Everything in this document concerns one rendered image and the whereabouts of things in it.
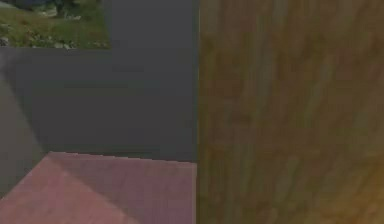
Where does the brown wooden cupboard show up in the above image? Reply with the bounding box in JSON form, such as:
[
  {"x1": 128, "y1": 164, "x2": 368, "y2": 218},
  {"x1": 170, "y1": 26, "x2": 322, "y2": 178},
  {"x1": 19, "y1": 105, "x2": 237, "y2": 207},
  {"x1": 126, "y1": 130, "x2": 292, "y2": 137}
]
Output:
[{"x1": 196, "y1": 0, "x2": 384, "y2": 224}]

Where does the window with green view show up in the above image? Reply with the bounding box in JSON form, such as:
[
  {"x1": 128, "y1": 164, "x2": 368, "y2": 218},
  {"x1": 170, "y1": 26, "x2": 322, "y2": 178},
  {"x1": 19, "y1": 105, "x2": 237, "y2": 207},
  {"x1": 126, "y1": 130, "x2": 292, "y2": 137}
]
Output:
[{"x1": 0, "y1": 0, "x2": 113, "y2": 50}]

